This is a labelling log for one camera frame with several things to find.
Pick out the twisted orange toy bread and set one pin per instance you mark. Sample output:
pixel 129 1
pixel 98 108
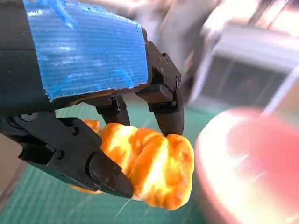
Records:
pixel 158 168

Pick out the green cutting mat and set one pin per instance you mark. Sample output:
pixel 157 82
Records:
pixel 46 205

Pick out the pink bowl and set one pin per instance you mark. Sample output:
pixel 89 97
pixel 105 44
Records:
pixel 245 175

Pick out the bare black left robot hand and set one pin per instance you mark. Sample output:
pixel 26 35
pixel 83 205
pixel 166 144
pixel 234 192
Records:
pixel 88 58

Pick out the white mesh-front cabinet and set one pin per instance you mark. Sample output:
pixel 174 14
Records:
pixel 233 77

